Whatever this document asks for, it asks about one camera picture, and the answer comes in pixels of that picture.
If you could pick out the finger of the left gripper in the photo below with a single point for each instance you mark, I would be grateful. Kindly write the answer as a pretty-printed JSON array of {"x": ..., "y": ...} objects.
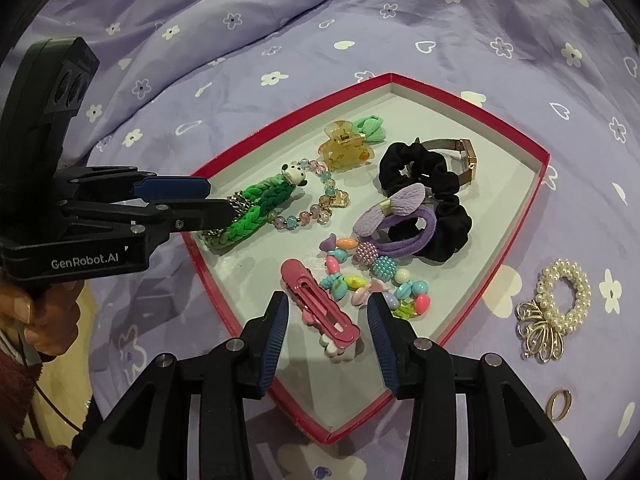
[
  {"x": 200, "y": 214},
  {"x": 170, "y": 187}
]

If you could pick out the black scrunchie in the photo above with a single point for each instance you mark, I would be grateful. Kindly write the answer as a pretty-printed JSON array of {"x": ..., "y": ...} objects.
[{"x": 405, "y": 164}]

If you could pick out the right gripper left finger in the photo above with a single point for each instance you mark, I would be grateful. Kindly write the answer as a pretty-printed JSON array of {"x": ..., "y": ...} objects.
[{"x": 175, "y": 403}]

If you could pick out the amber bear hair claw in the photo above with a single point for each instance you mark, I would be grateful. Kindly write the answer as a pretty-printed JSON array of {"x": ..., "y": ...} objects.
[{"x": 345, "y": 148}]

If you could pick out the red shallow box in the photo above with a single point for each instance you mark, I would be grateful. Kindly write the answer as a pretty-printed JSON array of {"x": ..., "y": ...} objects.
[{"x": 356, "y": 241}]

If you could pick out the left hand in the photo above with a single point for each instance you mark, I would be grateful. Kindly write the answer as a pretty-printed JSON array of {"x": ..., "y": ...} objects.
[{"x": 50, "y": 322}]

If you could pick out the pink hair clip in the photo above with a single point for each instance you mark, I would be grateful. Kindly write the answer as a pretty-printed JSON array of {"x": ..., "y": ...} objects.
[{"x": 338, "y": 335}]

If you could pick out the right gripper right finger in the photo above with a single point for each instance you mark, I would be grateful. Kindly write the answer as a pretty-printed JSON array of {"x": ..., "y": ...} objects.
[{"x": 509, "y": 436}]

